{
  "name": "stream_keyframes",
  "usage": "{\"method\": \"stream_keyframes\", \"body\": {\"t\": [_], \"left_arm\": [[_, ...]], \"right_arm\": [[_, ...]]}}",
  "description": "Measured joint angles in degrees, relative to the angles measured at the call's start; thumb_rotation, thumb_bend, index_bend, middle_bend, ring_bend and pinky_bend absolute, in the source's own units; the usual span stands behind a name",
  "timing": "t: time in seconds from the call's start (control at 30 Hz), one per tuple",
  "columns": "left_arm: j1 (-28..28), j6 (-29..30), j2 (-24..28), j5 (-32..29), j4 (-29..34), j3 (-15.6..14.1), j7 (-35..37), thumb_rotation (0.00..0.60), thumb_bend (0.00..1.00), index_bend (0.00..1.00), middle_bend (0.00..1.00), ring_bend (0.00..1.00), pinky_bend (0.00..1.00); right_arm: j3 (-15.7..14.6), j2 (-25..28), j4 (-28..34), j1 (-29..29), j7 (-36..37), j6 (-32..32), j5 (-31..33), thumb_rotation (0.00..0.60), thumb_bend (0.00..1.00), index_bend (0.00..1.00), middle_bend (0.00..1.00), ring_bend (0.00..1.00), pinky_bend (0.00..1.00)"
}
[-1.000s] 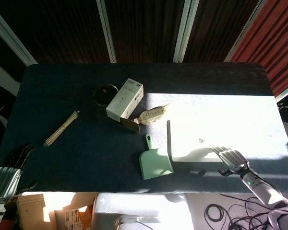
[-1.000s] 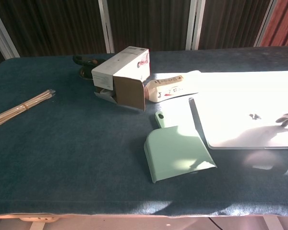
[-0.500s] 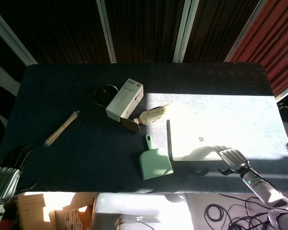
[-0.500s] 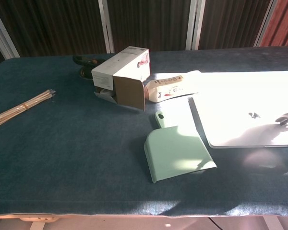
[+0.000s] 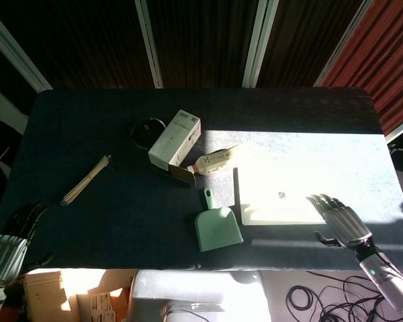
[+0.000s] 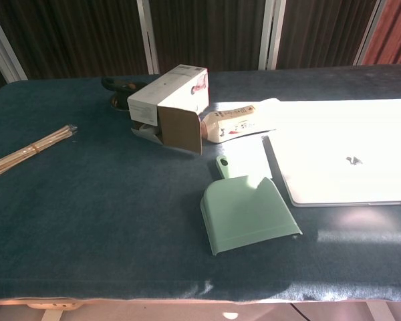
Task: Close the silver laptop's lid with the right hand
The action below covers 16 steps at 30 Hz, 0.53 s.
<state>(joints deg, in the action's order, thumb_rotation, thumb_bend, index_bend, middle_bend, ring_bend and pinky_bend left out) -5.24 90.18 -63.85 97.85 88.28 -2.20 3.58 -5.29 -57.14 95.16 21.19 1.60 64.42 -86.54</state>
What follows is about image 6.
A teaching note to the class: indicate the yellow rubber band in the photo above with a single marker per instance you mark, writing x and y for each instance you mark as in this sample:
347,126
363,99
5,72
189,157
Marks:
36,148

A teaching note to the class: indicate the cream squeeze tube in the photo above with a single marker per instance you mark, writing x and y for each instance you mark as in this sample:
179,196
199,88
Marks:
227,125

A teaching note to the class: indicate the bundle of wooden sticks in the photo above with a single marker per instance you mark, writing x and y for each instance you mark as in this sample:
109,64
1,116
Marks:
20,154

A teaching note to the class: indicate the mint green plastic dustpan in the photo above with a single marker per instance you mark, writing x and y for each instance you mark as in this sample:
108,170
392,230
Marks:
247,214

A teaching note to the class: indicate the black round object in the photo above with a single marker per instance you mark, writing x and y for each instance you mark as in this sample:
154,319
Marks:
120,92

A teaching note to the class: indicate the white power strip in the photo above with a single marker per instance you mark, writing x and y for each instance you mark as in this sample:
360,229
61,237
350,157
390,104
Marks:
50,305

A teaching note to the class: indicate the white and brown cardboard box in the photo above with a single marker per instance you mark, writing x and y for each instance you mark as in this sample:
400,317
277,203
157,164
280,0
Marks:
167,90

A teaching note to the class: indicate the silver laptop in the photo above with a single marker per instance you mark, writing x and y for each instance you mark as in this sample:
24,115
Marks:
337,150

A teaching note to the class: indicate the white table leg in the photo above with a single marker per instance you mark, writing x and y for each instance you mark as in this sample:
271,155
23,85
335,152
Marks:
381,312

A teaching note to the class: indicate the blue table cloth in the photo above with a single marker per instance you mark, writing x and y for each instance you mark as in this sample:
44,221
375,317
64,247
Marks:
87,217

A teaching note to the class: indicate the red curtain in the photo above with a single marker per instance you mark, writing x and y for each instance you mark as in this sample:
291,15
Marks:
394,33

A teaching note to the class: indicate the white frame post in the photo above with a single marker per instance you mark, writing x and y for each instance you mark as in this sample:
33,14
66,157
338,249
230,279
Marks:
265,50
152,63
371,33
9,61

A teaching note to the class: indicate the dark brown curtain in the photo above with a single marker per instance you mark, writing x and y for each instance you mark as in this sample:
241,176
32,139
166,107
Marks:
87,33

